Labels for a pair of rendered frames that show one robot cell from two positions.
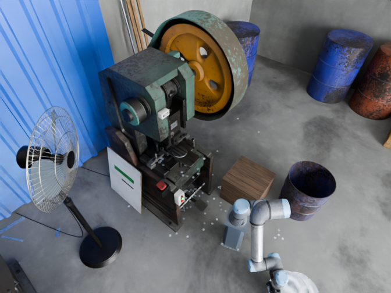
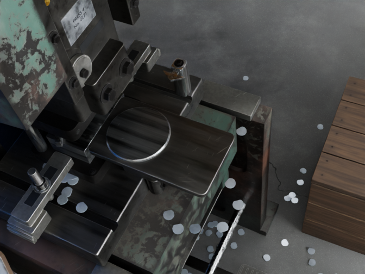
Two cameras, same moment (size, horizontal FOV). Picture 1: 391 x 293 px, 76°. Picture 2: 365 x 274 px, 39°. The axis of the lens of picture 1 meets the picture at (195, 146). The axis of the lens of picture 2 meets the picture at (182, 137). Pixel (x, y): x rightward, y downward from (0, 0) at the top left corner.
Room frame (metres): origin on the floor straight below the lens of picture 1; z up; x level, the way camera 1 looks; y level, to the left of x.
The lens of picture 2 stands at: (0.83, 0.08, 1.58)
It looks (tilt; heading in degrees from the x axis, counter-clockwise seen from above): 56 degrees down; 357
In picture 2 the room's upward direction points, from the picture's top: 11 degrees counter-clockwise
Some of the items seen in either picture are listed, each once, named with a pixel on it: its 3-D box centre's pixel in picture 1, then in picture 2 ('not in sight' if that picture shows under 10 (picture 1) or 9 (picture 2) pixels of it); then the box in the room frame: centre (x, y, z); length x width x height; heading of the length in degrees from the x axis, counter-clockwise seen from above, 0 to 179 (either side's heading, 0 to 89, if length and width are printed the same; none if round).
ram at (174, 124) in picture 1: (170, 125); (60, 23); (1.46, 0.20, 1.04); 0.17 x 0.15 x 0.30; 51
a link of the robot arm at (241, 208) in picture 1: (241, 208); not in sight; (0.96, -0.36, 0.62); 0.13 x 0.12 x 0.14; 96
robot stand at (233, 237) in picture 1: (234, 229); not in sight; (0.96, -0.35, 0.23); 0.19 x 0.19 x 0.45; 69
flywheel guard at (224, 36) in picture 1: (182, 68); not in sight; (1.81, 0.10, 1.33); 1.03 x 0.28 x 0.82; 51
